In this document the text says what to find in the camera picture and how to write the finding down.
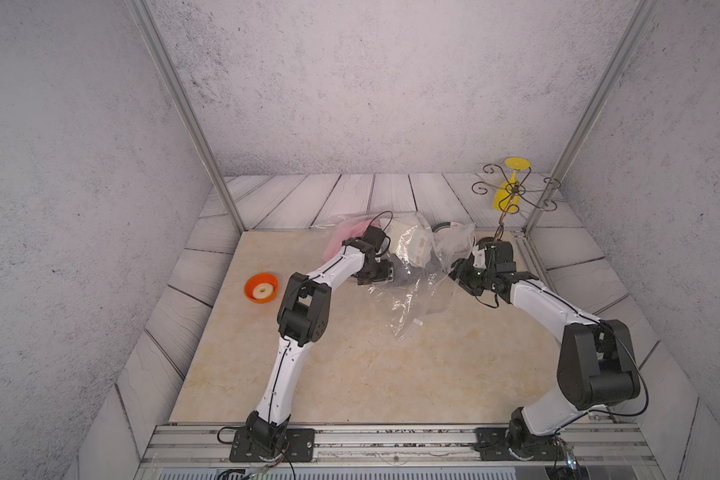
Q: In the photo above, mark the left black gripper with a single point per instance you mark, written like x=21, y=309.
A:
x=386, y=274

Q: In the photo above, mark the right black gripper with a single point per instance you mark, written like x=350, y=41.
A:
x=460, y=271

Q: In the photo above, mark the clear plastic vacuum bag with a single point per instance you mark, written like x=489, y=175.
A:
x=405, y=308

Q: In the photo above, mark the pink fluffy towel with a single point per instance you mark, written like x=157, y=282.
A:
x=345, y=229

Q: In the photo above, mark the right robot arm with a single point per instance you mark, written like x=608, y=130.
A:
x=596, y=366

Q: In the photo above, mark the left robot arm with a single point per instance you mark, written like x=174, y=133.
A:
x=302, y=320

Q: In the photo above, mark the white plate green red rim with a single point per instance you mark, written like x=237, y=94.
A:
x=451, y=228

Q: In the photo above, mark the yellow plastic goblet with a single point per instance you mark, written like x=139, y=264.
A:
x=510, y=192

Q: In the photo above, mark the metal cup stand dark base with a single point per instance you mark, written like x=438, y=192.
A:
x=482, y=187

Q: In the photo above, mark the orange bowl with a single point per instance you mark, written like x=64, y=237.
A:
x=261, y=288

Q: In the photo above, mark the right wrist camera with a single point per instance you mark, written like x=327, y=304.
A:
x=479, y=257

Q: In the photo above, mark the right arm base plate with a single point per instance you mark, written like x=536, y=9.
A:
x=504, y=444

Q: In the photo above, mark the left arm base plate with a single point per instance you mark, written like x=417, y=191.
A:
x=292, y=444

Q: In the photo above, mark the aluminium mounting rail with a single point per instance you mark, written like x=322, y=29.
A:
x=407, y=445

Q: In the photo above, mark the right aluminium frame post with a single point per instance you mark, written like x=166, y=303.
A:
x=635, y=30

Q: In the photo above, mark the aluminium frame post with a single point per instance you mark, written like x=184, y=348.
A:
x=635, y=30
x=163, y=62

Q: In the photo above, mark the left aluminium frame post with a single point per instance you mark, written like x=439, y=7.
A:
x=163, y=62

